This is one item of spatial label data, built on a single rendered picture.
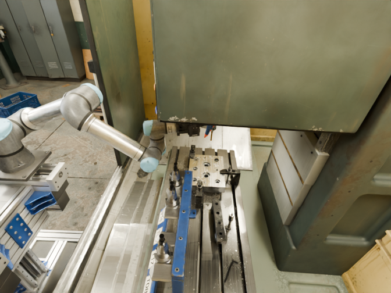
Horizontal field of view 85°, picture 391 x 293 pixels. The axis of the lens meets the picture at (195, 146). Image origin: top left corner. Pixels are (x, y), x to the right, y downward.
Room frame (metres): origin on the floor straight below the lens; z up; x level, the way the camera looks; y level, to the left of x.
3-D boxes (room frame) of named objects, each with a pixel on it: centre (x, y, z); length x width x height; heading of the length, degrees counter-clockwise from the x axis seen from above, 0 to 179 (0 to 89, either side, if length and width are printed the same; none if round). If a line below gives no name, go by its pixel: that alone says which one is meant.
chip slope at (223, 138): (1.59, -0.09, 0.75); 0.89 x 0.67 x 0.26; 89
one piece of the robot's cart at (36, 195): (0.69, 0.80, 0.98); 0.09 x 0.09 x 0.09; 1
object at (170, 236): (0.40, 0.09, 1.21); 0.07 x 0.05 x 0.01; 89
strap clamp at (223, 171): (0.99, -0.23, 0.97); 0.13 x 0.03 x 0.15; 89
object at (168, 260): (0.35, 0.09, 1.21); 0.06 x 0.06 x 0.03
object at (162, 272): (0.29, 0.09, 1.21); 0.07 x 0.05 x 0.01; 89
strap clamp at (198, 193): (0.84, -0.04, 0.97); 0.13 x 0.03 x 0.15; 179
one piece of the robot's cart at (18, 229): (0.55, 0.84, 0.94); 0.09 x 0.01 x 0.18; 1
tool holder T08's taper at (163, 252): (0.35, 0.09, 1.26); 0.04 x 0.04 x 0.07
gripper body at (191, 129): (0.90, 0.04, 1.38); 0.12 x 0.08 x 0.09; 101
